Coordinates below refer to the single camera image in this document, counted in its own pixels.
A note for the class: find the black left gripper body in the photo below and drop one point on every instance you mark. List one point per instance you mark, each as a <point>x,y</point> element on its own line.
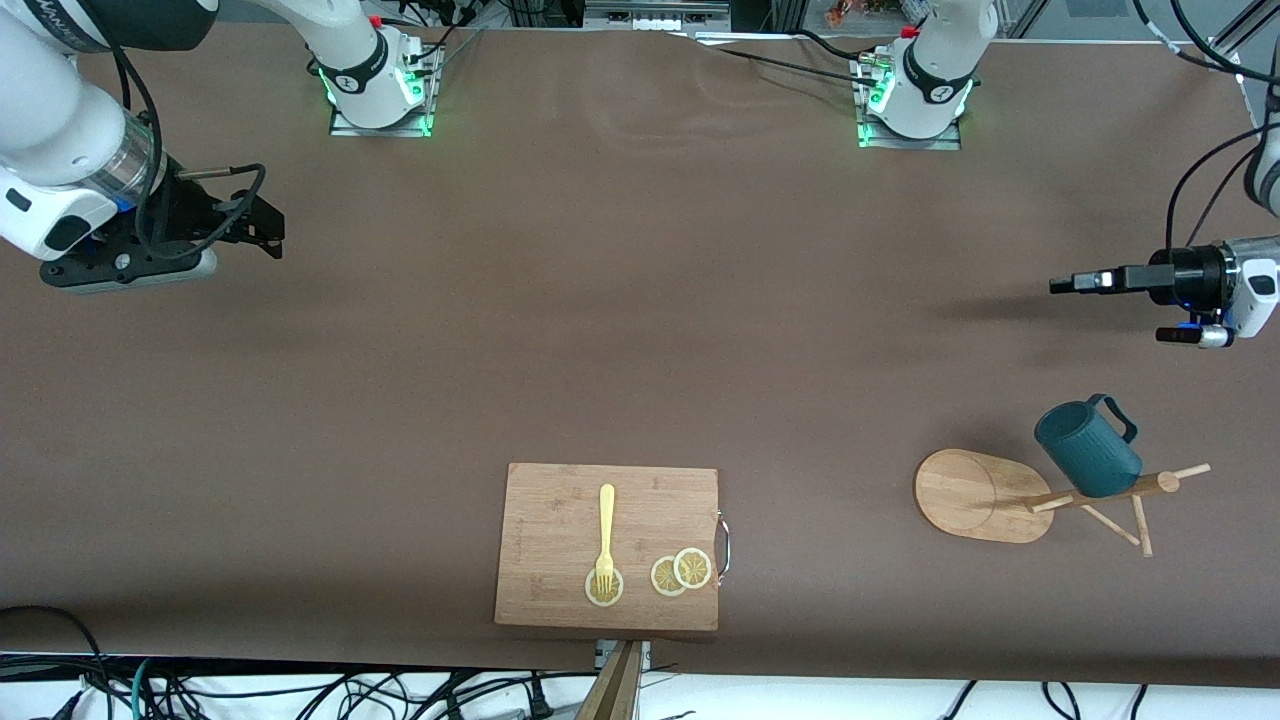
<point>1182,273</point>

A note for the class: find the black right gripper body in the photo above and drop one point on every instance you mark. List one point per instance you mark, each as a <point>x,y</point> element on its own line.
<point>190,208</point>

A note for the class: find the dark teal mug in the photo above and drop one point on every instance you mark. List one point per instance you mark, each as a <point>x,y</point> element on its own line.
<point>1090,450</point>

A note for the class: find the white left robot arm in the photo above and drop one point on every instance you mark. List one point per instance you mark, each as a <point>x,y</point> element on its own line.
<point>940,60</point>

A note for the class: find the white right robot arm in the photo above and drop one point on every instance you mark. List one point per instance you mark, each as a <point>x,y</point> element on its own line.
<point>50,140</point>

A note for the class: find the wooden mug rack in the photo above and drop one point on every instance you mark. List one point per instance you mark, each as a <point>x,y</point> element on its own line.
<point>970,495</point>

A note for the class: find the bamboo cutting board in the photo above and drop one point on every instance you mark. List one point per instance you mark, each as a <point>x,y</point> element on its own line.
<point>550,520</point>

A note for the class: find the yellow plastic fork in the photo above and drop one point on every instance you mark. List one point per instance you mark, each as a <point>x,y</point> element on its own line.
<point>606,520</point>

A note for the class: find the grey power strip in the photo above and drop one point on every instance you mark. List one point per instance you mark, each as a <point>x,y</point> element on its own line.
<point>655,14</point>

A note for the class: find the lemon slice under fork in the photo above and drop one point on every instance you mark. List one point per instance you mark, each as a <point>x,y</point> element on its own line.
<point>616,592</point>

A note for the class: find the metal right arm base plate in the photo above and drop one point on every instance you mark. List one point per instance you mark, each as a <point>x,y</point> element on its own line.
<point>420,126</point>

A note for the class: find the metal table corner bracket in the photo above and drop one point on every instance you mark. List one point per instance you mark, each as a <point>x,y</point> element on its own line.
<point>1222,55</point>

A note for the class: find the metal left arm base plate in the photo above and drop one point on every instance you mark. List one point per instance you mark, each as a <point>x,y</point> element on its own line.
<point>905,144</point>

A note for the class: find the metal post bracket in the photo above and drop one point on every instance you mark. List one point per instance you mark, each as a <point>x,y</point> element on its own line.
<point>645,652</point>

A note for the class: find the wooden camera post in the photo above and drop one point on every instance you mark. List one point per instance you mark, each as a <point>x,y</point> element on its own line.
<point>612,690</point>

